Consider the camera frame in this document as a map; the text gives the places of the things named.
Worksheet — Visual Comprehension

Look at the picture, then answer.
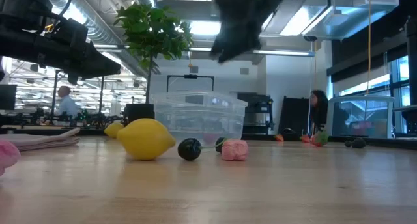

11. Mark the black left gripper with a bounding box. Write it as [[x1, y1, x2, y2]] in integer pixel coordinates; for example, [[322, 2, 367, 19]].
[[32, 18, 121, 78]]

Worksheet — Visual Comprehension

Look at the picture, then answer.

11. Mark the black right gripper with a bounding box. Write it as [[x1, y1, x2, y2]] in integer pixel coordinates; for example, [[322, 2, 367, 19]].
[[210, 0, 289, 63]]

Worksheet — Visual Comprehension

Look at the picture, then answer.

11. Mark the small yellow toy lemon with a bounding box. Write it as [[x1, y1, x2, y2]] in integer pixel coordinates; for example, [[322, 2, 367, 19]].
[[103, 122, 125, 139]]

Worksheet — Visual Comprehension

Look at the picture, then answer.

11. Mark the large yellow toy lemon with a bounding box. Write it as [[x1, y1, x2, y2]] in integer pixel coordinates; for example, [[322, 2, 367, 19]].
[[116, 118, 177, 161]]

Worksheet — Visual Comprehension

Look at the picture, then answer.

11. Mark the pink toy berry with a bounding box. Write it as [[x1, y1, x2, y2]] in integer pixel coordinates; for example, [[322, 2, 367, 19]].
[[0, 139, 22, 176], [220, 139, 249, 162]]

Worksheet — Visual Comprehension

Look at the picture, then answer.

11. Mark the black cherry pair green stem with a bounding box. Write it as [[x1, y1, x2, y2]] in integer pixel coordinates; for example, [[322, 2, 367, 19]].
[[344, 137, 367, 150], [177, 137, 229, 161]]

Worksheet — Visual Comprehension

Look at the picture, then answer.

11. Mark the large red toy strawberry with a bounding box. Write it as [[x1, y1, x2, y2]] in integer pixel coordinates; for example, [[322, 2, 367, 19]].
[[309, 130, 330, 147]]

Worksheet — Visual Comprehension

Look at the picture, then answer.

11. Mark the clear plastic tupperware container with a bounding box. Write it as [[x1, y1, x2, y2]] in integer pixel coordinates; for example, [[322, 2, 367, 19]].
[[150, 91, 248, 145]]

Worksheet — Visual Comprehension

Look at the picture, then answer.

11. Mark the long ceiling light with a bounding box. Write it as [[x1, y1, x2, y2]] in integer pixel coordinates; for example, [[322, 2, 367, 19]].
[[187, 47, 316, 58]]

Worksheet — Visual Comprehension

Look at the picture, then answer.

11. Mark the person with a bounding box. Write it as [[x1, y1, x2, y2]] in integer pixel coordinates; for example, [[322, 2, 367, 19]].
[[309, 89, 330, 133], [54, 85, 81, 118]]

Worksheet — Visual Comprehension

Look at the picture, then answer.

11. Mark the green plant in black pot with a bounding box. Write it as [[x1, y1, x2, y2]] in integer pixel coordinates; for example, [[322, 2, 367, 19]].
[[113, 1, 195, 124]]

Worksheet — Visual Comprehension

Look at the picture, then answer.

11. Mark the black equipment rack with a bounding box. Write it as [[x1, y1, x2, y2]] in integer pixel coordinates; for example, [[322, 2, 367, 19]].
[[237, 92, 275, 136]]

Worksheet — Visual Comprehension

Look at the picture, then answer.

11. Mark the black standing panel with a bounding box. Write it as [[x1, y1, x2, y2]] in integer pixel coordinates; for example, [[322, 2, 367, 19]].
[[279, 96, 311, 135]]

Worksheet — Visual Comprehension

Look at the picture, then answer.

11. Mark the folded beige cloth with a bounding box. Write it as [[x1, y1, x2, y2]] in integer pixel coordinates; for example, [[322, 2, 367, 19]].
[[0, 127, 81, 152]]

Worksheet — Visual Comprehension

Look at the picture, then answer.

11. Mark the black computer monitor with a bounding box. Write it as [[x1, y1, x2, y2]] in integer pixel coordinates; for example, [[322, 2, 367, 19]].
[[0, 84, 18, 111]]

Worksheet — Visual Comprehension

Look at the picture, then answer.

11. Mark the silver ceiling duct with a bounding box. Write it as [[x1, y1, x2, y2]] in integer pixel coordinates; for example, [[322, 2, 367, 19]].
[[38, 0, 160, 76]]

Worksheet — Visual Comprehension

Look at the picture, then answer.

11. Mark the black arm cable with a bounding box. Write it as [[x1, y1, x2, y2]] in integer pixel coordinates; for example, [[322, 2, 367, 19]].
[[53, 0, 72, 18]]

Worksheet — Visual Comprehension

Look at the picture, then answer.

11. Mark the black aluminium table frame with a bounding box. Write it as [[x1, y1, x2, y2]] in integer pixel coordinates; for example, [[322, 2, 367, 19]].
[[0, 128, 417, 150]]

